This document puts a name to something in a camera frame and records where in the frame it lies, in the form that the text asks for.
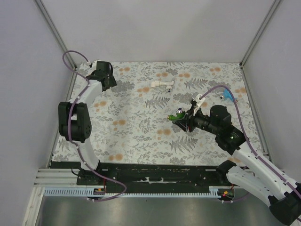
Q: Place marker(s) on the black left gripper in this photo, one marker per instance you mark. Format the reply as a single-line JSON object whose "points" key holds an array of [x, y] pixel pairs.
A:
{"points": [[112, 83]]}

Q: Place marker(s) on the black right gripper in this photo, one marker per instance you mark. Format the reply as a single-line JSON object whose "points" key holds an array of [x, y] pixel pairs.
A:
{"points": [[190, 119]]}

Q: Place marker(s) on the green faucet chrome knob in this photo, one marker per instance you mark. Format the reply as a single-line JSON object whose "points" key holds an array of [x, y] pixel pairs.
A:
{"points": [[180, 114]]}

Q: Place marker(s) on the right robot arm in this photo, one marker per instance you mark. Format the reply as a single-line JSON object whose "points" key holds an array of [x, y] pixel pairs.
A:
{"points": [[281, 193]]}

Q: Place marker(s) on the white faucet with elbow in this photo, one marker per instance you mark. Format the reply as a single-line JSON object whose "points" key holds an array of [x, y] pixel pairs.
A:
{"points": [[168, 85]]}

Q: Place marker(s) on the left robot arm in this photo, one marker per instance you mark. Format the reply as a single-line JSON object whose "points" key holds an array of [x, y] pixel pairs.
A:
{"points": [[75, 123]]}

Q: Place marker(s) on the blue faucet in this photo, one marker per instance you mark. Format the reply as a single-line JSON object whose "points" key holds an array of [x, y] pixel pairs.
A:
{"points": [[226, 95]]}

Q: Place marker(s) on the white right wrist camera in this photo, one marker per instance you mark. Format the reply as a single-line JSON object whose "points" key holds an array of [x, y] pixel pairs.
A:
{"points": [[197, 100]]}

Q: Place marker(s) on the aluminium left corner post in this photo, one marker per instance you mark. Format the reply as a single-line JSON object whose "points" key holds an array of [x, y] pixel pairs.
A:
{"points": [[45, 14]]}

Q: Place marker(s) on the aluminium corner post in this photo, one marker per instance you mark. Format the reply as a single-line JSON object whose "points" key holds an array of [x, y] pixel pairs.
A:
{"points": [[45, 14], [263, 26]]}

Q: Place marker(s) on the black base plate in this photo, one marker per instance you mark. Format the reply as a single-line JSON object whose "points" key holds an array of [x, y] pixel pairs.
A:
{"points": [[154, 178]]}

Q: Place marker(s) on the white slotted cable duct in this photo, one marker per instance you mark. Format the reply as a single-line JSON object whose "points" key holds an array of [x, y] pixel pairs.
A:
{"points": [[93, 193]]}

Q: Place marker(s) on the aluminium right corner post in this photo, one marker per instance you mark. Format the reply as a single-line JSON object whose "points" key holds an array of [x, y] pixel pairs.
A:
{"points": [[263, 26]]}

